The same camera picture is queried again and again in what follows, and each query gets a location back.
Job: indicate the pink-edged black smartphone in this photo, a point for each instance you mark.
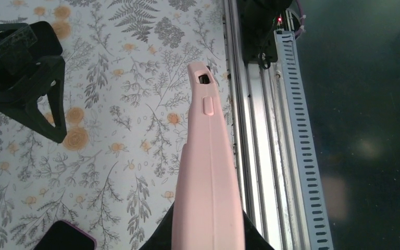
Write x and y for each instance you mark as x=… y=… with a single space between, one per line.
x=207 y=211

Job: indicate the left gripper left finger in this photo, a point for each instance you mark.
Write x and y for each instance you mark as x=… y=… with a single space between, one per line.
x=162 y=236

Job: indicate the white slotted cable duct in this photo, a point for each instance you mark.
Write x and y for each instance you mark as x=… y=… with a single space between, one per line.
x=309 y=179

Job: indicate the black phone case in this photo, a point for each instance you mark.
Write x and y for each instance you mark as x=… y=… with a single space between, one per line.
x=47 y=43

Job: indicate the aluminium rail frame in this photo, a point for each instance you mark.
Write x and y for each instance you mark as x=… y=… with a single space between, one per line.
x=262 y=143

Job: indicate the floral patterned table mat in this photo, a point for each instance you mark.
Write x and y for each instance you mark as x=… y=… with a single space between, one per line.
x=126 y=99

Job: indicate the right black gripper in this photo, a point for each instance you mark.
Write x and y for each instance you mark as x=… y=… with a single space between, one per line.
x=31 y=90

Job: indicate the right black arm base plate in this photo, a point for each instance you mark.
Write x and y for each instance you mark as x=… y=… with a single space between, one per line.
x=258 y=21

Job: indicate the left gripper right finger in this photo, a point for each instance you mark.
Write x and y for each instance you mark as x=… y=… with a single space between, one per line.
x=253 y=239

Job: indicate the purple smartphone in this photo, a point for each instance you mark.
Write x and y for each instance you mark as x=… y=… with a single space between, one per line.
x=62 y=235

